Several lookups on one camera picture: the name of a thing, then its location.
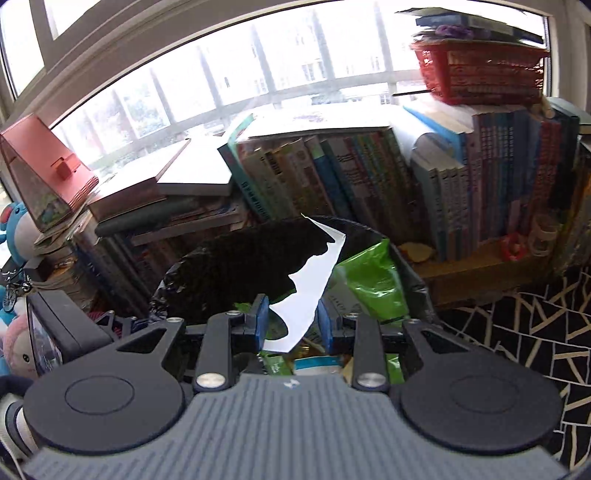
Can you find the black trash bag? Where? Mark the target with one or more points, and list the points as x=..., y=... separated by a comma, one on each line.
x=240, y=263

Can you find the red plastic basket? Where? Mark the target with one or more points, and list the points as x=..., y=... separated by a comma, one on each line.
x=480, y=74

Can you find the pink plush toy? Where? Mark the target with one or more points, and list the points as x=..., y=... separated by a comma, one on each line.
x=16, y=346

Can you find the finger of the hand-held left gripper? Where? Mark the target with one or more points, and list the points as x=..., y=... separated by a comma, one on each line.
x=122, y=325

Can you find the pile of flat books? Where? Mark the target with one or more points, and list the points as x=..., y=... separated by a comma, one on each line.
x=184, y=184

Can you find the large green snack packet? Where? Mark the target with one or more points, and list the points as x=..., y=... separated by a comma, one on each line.
x=374, y=277

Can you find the purple crumpled cloth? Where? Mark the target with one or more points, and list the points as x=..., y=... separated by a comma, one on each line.
x=450, y=31

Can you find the white window frame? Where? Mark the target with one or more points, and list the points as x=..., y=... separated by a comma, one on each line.
x=138, y=53

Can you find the stack of worn magazines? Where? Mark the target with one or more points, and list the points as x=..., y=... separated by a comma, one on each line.
x=64, y=272

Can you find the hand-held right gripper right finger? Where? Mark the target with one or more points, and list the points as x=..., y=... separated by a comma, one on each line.
x=325, y=327

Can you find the small metal bicycle model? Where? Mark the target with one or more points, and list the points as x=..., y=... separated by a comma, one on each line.
x=11, y=295

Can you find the long row of upright books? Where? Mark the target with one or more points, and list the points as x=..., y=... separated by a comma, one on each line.
x=351, y=175

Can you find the white and navy cloth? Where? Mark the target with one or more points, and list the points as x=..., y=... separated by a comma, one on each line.
x=14, y=415

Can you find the blue plush toy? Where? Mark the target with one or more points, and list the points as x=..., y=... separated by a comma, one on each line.
x=18, y=230

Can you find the roll of red tape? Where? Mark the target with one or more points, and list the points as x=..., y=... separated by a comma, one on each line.
x=513, y=247

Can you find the black thin stick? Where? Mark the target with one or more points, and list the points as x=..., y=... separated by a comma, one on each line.
x=411, y=93

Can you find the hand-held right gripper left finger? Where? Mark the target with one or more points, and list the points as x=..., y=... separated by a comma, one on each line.
x=262, y=318

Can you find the small green seaweed packet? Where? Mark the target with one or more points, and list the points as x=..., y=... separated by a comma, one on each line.
x=277, y=364

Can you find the small clear plastic jar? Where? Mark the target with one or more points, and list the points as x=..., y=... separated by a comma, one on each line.
x=542, y=237

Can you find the white torn paper sheet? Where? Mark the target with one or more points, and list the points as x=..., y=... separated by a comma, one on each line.
x=309, y=295

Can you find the pink house-shaped cardboard box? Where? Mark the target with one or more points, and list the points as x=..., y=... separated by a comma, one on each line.
x=41, y=157

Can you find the books on red basket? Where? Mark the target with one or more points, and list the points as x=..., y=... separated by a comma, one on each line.
x=461, y=21

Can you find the short row of leaning books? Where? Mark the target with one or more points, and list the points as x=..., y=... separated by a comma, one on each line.
x=124, y=267

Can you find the wooden book shelf board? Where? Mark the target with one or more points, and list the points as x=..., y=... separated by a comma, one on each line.
x=461, y=281

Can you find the yellow crumpled paper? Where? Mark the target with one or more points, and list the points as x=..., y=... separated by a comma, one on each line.
x=415, y=253

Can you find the white blue tissue packet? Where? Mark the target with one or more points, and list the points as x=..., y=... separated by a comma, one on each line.
x=318, y=364

